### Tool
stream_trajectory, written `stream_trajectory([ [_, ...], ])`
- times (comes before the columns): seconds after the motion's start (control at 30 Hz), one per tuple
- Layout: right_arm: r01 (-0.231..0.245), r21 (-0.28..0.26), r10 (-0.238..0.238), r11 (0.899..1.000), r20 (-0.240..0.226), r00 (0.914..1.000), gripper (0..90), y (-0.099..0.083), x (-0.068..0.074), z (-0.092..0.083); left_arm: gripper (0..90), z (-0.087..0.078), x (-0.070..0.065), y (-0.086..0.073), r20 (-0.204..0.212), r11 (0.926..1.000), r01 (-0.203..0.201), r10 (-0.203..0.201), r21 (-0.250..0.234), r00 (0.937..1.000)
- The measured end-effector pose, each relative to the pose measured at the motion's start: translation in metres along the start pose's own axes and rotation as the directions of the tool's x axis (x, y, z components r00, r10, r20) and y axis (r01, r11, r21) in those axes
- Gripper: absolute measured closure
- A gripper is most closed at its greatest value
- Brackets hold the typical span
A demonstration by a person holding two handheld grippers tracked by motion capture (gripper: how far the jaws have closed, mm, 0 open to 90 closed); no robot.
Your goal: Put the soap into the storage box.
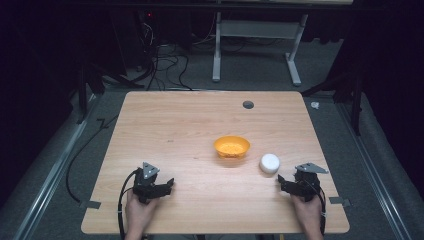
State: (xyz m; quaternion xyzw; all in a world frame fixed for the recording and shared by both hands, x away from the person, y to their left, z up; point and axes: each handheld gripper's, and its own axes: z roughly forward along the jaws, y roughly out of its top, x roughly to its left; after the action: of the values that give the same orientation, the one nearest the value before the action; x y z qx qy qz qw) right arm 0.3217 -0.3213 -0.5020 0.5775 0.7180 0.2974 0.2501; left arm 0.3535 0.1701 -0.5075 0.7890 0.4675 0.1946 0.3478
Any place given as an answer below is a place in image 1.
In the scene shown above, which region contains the orange bowl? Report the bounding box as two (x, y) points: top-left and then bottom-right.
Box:
(213, 135), (251, 159)

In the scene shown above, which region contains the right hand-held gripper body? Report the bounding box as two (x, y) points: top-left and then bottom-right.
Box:
(290, 162), (330, 203)

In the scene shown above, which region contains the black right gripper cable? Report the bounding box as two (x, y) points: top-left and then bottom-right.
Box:
(309, 185), (327, 236)

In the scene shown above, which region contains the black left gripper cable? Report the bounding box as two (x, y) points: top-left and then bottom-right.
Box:
(116, 168), (140, 240)

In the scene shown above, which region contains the white round cup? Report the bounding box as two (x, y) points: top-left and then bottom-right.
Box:
(259, 153), (281, 175)

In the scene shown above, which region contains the grey tape strip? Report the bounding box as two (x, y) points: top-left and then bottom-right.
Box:
(328, 196), (352, 208)
(79, 199), (102, 210)

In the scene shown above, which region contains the black metal stand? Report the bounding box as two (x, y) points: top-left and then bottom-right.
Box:
(75, 56), (145, 125)
(300, 71), (365, 137)

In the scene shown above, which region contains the white metal desk frame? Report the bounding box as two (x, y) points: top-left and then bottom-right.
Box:
(212, 11), (310, 87)

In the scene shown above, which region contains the tangle of black cables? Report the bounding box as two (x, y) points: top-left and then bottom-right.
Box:
(133, 19), (195, 92)

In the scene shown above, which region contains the black floor cable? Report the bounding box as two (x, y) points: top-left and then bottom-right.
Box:
(65, 114), (120, 204)

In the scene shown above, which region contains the person's right hand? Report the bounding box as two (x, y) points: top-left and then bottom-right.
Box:
(290, 194), (324, 234)

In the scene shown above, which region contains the aluminium floor rail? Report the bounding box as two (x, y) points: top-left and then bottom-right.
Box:
(334, 102), (415, 240)
(12, 94), (98, 240)

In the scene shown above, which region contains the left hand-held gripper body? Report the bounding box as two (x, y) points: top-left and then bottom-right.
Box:
(132, 161), (168, 205)

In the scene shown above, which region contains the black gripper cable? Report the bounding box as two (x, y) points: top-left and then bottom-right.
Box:
(309, 185), (327, 236)
(116, 168), (140, 240)

